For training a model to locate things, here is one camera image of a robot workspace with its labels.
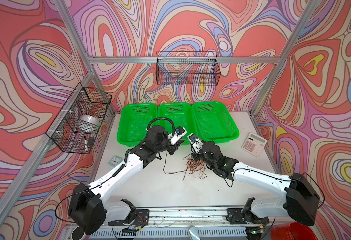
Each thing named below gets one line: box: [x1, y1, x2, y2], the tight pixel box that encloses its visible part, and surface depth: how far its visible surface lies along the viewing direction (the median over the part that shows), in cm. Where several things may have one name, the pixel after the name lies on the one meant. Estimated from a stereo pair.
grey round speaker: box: [71, 226, 87, 240], surface depth 66 cm
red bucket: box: [270, 222, 319, 240], surface depth 69 cm
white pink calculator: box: [242, 132, 268, 157], surface depth 101 cm
